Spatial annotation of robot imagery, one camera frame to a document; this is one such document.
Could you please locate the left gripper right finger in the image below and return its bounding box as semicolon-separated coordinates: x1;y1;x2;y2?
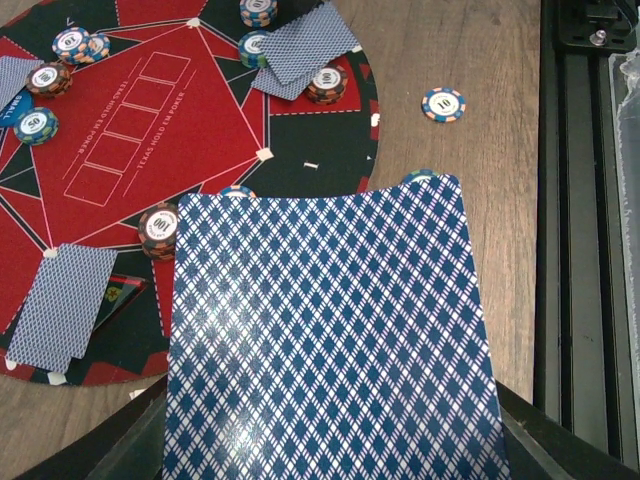
497;383;639;480

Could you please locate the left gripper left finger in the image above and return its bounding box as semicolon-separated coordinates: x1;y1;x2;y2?
19;377;167;479

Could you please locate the blue backed card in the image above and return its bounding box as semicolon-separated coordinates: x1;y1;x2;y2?
0;55;43;109
7;244;118;373
251;67;321;101

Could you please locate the triangular all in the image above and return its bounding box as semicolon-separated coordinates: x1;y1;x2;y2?
92;273;148;334

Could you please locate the blue backed card deck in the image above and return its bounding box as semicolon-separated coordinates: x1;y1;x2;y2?
162;174;511;479

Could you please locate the brown poker chip stack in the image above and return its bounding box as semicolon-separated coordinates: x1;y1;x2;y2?
137;202;178;261

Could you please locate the blue small blind button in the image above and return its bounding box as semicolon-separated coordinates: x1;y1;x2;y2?
0;89;34;128

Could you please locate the blue backed card top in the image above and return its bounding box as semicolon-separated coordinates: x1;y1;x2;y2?
0;55;43;109

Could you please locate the white chip stack mat top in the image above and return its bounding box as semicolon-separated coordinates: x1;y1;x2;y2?
51;27;111;65

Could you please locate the white chip stack mat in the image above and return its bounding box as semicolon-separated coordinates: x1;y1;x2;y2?
239;0;278;28
51;27;111;65

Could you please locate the teal chip stack mat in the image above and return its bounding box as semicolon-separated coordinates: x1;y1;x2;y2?
238;30;268;69

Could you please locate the teal chip on table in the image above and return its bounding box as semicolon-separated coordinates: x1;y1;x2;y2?
402;168;440;184

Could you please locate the round red black poker mat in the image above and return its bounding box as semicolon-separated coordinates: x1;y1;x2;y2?
1;1;379;386

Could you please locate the blue white poker chip stack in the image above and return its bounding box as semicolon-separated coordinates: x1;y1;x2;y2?
421;87;466;123

